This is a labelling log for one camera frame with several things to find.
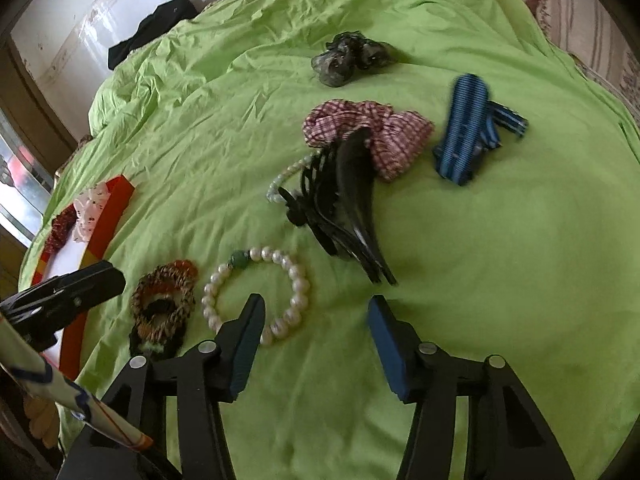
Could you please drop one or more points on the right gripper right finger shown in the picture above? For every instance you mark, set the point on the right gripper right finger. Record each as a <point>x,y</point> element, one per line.
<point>508,437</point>

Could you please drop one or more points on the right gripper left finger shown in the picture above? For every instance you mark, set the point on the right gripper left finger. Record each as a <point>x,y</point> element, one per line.
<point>176,403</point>

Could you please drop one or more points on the red dotted scrunchie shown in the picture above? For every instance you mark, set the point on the red dotted scrunchie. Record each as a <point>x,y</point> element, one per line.
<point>61,226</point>

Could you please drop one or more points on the black hair claw clip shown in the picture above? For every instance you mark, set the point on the black hair claw clip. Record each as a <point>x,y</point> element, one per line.
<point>331,193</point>

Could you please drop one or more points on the blue striped strap watch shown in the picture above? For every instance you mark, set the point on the blue striped strap watch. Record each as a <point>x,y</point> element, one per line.
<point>472,130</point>

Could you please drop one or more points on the pink plaid scrunchie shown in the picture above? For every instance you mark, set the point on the pink plaid scrunchie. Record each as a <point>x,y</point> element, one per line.
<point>396,140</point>

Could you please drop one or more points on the white dotted scrunchie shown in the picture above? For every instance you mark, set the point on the white dotted scrunchie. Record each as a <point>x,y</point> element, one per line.
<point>89,205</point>

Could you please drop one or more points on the red jewelry tray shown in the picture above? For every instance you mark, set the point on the red jewelry tray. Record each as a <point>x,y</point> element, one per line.
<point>73,264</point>

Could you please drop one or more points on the stained glass window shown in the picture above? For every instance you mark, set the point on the stained glass window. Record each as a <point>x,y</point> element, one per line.
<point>25,186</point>

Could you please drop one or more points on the green bed sheet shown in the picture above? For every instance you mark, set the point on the green bed sheet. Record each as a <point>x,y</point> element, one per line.
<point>536,259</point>

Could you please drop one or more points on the black garment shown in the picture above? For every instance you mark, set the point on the black garment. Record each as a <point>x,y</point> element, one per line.
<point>165,17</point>

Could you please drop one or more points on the grey sheer scrunchie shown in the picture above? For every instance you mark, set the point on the grey sheer scrunchie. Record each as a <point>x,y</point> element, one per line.
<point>348,52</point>

